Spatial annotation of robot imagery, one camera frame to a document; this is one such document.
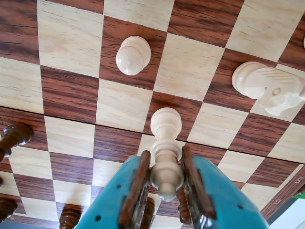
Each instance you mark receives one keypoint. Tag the dark wooden rook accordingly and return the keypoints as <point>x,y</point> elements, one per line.
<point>70,219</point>

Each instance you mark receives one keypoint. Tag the light wooden knight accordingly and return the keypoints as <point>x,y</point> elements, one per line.
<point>257,81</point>

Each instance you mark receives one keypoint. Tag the dark wooden tall chess piece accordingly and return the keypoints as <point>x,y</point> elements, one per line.
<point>8,210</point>

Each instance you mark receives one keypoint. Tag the wooden folding chessboard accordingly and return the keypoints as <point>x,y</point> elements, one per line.
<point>71,47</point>

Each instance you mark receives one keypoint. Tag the light wooden pawn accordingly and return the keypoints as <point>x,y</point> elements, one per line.
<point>133,55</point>

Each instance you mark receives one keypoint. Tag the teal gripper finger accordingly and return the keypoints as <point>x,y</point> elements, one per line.
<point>112,205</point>
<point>226,205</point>

